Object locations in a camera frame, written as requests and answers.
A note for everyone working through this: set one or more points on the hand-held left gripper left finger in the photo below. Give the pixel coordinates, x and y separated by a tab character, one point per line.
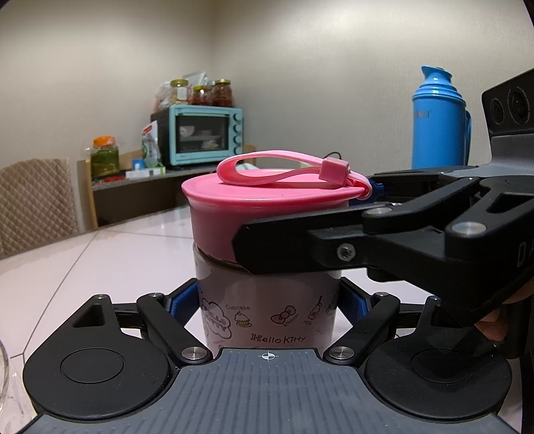
183	301

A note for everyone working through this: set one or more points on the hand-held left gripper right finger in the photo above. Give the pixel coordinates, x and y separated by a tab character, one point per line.
354	302

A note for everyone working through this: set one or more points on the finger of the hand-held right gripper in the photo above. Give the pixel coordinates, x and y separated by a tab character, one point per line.
292	246
417	183

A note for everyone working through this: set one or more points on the printed steel insulated bottle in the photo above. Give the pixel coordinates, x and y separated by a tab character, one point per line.
267	309

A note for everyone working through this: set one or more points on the person's right hand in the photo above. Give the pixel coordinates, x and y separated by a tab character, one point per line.
492	329

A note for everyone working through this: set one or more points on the blue thermos flask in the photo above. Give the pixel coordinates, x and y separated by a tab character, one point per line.
438	125

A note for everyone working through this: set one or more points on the wooden shelf cabinet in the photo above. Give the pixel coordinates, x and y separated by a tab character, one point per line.
125	200

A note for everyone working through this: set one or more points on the flat white box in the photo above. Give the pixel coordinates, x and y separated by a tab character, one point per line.
146	172

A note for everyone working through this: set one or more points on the teal toaster oven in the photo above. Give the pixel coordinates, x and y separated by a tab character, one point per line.
200	135

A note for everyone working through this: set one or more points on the small blue box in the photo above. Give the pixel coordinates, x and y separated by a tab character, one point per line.
137	163

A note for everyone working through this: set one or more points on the red and white packet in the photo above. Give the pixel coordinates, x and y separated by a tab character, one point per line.
150	146

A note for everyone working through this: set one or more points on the green jar with orange lid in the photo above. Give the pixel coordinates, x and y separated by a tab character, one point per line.
105	160

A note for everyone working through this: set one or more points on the tall red filled jar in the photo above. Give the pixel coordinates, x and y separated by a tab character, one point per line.
222	94

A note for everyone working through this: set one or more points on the quilted beige chair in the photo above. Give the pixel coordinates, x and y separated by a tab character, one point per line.
37	204

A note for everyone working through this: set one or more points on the small red filled jar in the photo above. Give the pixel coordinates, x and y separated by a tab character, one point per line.
201	96

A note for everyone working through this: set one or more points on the gold lid glass jar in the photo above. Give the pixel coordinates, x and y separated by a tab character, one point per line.
179	94

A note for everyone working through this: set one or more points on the white paper bag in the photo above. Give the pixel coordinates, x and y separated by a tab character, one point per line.
199	78

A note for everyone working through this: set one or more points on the clear glass bowl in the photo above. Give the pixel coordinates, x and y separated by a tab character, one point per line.
3	375

